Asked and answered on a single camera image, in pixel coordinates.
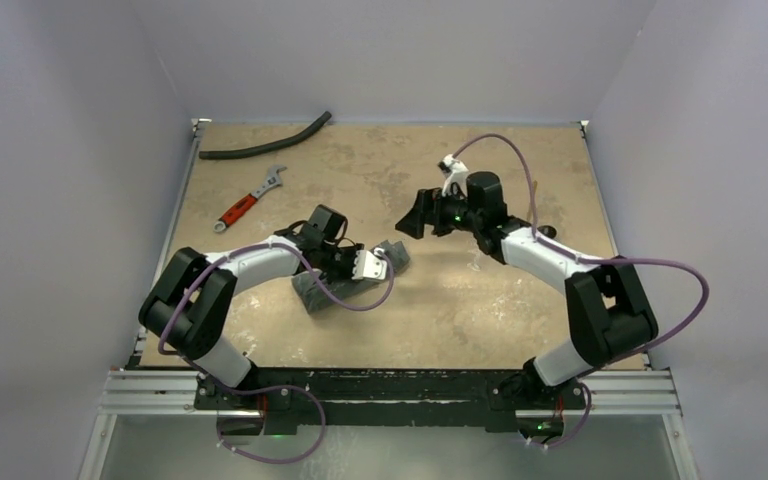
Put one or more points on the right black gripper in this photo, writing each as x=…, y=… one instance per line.
x=433, y=213

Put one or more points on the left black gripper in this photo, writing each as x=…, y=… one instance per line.
x=349, y=272

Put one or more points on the grey cloth napkin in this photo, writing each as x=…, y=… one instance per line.
x=315, y=299

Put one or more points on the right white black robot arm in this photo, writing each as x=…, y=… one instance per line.
x=608, y=312

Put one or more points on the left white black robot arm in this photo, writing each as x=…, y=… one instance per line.
x=188, y=305

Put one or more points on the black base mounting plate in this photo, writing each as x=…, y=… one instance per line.
x=496, y=400

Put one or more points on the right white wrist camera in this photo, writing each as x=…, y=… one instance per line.
x=454, y=172

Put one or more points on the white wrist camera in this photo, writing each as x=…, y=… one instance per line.
x=370, y=265
x=454, y=172

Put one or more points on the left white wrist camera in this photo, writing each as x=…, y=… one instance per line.
x=370, y=265

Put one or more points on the red handled screwdriver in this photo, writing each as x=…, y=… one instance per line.
x=241, y=207

